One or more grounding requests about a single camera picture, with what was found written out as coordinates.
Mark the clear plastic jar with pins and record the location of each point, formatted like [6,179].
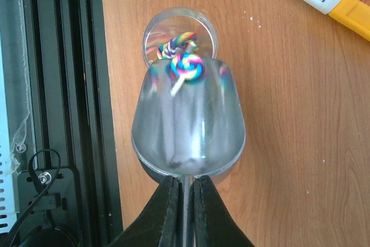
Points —
[170,31]

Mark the orange plastic candy bin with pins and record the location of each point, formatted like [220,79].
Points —
[353,14]

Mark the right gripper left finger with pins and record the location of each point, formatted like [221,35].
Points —
[156,224]

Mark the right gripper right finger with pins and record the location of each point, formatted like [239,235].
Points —
[214,225]

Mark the light blue slotted cable duct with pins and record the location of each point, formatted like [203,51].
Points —
[8,200]

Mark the metal candy scoop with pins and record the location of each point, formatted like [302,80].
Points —
[199,131]

